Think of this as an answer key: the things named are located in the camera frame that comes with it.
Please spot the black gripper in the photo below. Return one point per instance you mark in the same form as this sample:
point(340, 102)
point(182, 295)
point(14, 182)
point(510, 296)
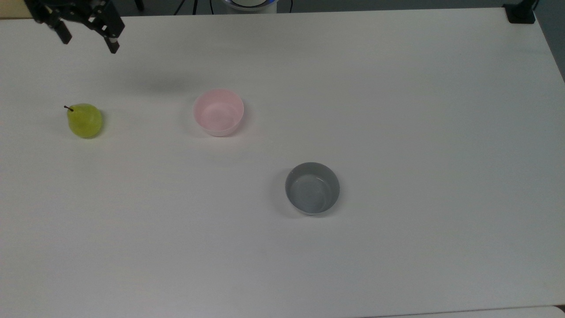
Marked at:
point(70, 8)

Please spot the green pear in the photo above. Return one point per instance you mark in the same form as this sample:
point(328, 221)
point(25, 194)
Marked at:
point(84, 121)

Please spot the pink plastic bowl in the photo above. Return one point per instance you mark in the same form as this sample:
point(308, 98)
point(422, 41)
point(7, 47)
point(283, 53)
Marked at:
point(218, 112)

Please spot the grey plastic bowl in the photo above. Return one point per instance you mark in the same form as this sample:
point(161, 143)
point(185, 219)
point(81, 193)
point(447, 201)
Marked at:
point(312, 194)

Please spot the black furniture leg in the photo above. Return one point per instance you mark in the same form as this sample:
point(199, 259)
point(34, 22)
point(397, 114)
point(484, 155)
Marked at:
point(139, 5)

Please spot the beige wooden furniture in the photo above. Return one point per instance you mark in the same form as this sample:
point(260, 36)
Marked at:
point(13, 11)

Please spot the black tripod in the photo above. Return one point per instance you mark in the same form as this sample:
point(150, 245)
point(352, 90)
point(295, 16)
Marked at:
point(194, 5)

